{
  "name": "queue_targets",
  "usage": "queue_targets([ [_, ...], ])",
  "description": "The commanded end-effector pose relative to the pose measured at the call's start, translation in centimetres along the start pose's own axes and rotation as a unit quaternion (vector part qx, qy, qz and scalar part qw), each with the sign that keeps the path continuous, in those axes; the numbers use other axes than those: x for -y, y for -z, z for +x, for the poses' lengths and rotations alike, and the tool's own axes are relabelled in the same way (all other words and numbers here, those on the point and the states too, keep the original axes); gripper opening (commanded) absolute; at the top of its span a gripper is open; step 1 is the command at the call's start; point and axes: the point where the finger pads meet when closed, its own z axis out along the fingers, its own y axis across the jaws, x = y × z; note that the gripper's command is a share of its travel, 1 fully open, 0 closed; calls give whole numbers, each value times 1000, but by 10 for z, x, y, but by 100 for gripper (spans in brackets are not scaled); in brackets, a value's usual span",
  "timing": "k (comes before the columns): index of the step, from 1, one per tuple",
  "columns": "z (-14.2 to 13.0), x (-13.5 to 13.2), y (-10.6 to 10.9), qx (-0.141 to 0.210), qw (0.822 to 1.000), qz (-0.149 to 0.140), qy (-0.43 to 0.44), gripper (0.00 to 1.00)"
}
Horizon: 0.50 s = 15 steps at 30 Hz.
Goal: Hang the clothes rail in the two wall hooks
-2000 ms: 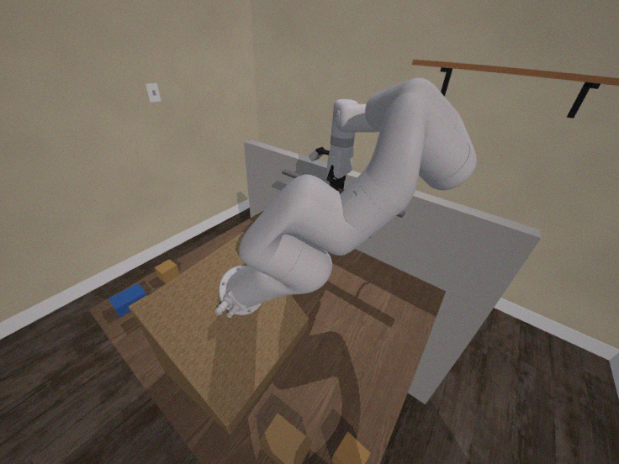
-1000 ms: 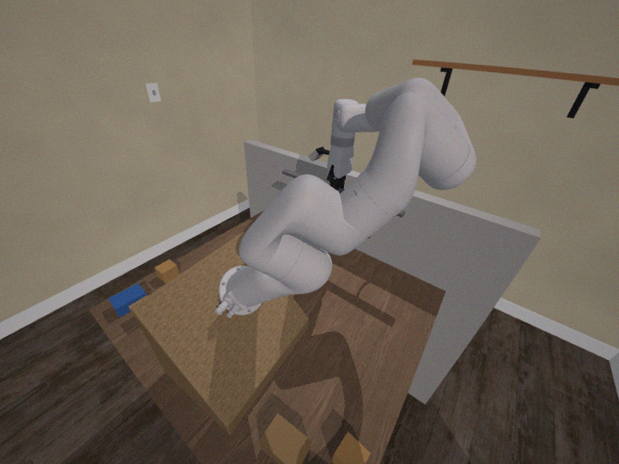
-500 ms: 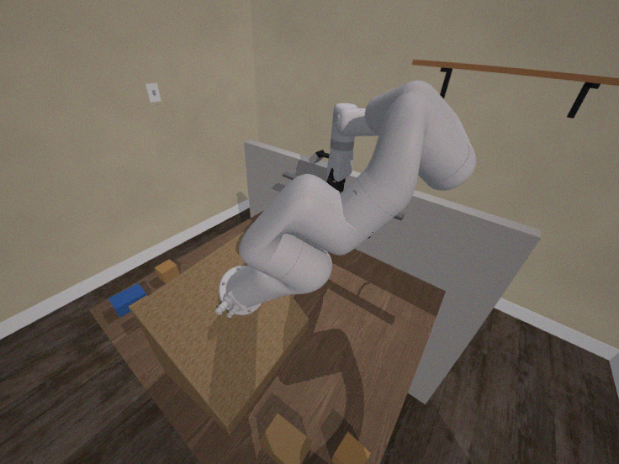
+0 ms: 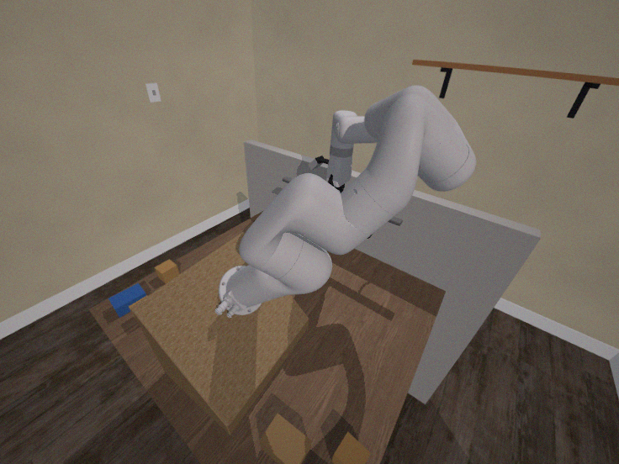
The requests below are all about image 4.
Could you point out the grey flat wall panel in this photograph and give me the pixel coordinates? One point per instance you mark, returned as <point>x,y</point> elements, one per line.
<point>470,254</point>

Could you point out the grey rod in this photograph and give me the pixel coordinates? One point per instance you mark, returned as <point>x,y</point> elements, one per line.
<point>394,220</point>

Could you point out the small blue block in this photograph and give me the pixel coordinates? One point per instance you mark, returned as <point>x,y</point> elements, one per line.
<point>124,299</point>

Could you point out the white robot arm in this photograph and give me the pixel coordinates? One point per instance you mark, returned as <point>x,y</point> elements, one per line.
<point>291,237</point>

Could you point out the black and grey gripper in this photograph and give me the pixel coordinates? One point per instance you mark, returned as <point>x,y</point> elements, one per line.
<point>339,171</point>

